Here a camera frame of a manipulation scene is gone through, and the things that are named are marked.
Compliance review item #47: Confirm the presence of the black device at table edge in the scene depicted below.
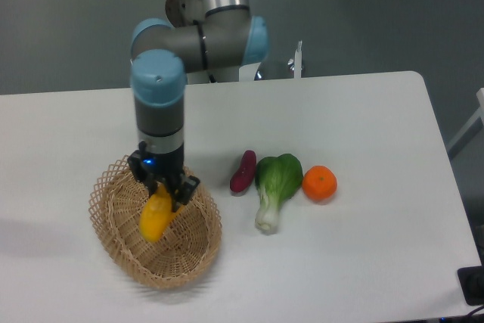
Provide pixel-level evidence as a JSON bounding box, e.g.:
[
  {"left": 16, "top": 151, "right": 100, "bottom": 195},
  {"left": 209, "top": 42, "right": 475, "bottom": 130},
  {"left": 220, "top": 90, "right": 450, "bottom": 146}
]
[{"left": 457, "top": 266, "right": 483, "bottom": 306}]

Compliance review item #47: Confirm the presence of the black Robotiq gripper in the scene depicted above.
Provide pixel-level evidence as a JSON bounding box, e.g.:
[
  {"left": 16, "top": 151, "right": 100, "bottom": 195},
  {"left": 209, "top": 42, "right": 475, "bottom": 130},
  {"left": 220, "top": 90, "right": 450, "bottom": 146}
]
[{"left": 128, "top": 141, "right": 200, "bottom": 213}]

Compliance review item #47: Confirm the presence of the white table leg frame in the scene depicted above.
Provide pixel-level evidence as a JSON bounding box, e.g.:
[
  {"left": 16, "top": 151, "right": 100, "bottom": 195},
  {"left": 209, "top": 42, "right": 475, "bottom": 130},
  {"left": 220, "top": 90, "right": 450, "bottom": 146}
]
[{"left": 446, "top": 88, "right": 483, "bottom": 160}]

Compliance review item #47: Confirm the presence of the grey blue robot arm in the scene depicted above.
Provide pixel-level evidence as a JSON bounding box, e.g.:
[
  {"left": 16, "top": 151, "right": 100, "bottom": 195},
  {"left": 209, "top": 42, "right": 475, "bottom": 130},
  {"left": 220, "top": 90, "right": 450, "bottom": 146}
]
[{"left": 128, "top": 0, "right": 269, "bottom": 211}]

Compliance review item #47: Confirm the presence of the orange tangerine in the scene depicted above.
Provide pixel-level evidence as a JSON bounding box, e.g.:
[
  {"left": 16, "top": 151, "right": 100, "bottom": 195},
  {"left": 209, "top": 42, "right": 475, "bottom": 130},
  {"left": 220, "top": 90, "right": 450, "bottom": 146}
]
[{"left": 302, "top": 166, "right": 338, "bottom": 202}]

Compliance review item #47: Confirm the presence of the woven wicker basket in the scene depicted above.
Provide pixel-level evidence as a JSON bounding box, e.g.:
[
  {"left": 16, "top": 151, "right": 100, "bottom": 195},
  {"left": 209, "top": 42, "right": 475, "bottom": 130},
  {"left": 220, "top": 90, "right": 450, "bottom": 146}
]
[{"left": 88, "top": 157, "right": 222, "bottom": 290}]

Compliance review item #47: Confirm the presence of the yellow mango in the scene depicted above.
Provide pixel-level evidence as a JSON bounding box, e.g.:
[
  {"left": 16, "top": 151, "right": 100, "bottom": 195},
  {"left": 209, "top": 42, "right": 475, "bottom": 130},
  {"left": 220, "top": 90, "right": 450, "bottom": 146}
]
[{"left": 139, "top": 185, "right": 185, "bottom": 243}]

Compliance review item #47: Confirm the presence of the green bok choy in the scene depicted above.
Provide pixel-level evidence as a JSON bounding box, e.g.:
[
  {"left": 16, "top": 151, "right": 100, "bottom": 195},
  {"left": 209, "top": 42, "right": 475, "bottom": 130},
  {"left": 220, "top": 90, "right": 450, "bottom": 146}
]
[{"left": 255, "top": 154, "right": 303, "bottom": 234}]

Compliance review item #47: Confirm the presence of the purple sweet potato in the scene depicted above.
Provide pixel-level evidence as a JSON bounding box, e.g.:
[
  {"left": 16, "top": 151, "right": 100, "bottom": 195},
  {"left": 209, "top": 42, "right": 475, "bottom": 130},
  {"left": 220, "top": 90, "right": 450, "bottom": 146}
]
[{"left": 229, "top": 150, "right": 257, "bottom": 194}]

